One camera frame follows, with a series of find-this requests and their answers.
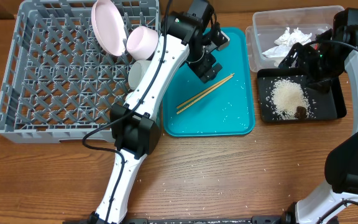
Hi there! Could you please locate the white green bowl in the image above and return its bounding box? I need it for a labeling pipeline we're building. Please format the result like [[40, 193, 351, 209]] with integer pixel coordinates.
[[128, 60, 151, 90]]

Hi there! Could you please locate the large pink plate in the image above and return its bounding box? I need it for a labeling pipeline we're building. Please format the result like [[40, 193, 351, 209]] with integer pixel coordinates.
[[91, 0, 127, 57]]

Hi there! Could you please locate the grey dishwasher rack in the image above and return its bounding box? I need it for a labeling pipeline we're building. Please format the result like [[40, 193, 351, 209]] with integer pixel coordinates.
[[0, 0, 163, 144]]

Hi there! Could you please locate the small pink bowl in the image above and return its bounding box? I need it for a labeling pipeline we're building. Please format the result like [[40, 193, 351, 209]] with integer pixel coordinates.
[[126, 26, 158, 60]]

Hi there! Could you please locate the white napkin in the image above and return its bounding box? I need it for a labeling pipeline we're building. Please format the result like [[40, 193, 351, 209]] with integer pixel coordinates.
[[262, 27, 312, 67]]

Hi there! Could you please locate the black food waste tray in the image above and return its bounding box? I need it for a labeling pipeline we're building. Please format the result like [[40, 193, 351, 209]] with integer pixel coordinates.
[[257, 68, 347, 123]]

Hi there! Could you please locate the brown food scrap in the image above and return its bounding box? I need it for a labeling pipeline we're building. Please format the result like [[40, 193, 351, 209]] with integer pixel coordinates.
[[294, 106, 308, 120]]

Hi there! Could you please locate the teal serving tray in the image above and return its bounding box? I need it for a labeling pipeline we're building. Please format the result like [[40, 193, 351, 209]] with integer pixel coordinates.
[[162, 27, 255, 137]]

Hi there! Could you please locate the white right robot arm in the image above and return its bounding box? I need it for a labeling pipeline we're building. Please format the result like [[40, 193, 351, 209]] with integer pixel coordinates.
[[278, 8, 358, 223]]

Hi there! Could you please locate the clear plastic waste bin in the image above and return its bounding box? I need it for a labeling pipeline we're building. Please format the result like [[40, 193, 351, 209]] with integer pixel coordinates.
[[246, 6, 344, 72]]

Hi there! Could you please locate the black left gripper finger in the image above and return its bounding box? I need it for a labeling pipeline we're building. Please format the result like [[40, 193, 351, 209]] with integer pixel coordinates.
[[203, 22, 230, 54], [191, 54, 223, 83]]

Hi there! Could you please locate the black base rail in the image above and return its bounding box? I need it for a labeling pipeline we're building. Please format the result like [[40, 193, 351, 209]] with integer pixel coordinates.
[[62, 213, 340, 224]]

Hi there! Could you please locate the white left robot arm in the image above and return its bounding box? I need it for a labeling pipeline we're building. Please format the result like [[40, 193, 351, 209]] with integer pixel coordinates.
[[88, 1, 229, 223]]

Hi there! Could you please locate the pile of white rice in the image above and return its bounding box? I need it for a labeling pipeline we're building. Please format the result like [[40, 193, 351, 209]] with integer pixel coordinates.
[[265, 78, 313, 120]]

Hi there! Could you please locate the wooden chopstick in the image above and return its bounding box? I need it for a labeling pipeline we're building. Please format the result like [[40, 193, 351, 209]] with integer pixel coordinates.
[[176, 73, 235, 110], [176, 74, 234, 115]]

